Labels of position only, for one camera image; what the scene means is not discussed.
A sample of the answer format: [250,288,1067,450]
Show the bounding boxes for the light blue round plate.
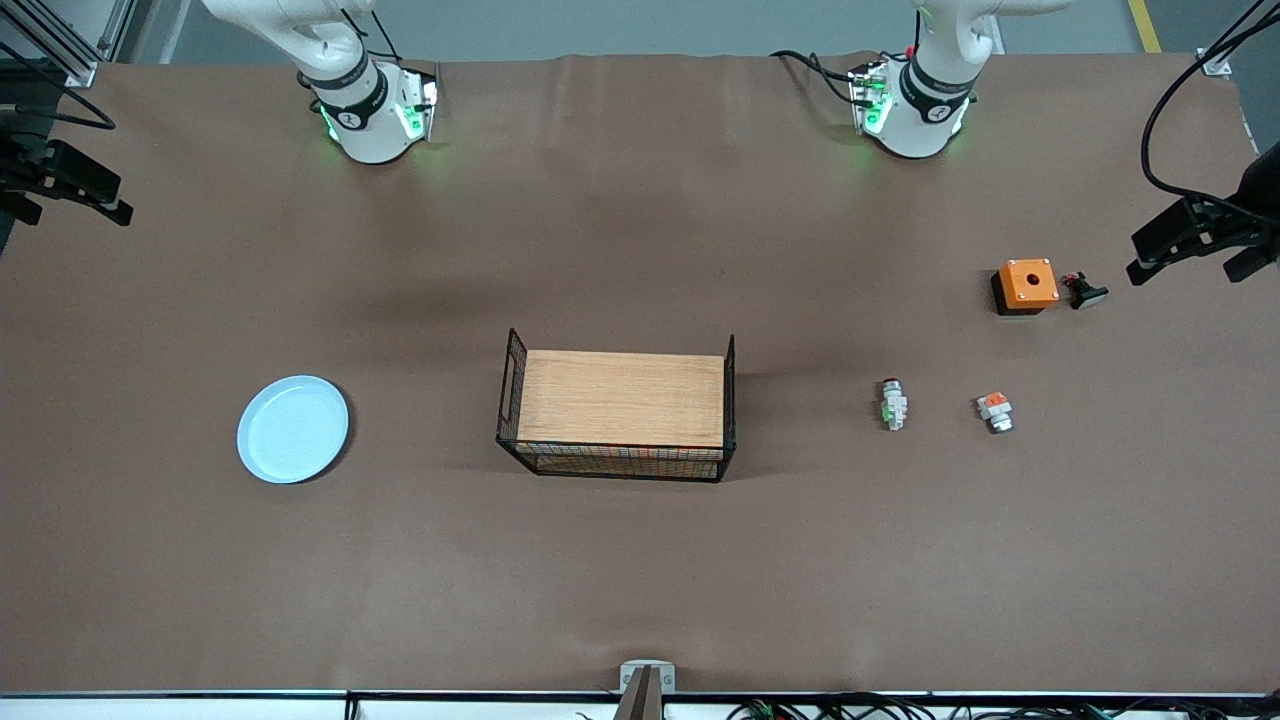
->
[237,375,351,485]

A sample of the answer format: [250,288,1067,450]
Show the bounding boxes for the black push button head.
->
[1062,271,1110,311]

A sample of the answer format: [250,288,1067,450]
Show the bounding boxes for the orange button box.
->
[991,259,1060,317]

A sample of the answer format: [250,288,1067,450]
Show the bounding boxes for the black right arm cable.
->
[0,60,117,132]

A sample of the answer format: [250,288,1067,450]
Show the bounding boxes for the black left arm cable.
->
[1142,0,1280,206]

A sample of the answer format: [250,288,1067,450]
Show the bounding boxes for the black arm base cable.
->
[770,48,871,106]

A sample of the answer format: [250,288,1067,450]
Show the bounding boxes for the white table edge rail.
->
[0,690,1280,720]

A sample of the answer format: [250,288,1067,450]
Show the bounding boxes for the black cable bundle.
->
[575,690,1280,720]

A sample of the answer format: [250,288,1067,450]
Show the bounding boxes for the wire basket with wooden top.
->
[496,328,738,483]

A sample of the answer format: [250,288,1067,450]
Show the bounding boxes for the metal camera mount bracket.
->
[612,660,677,720]

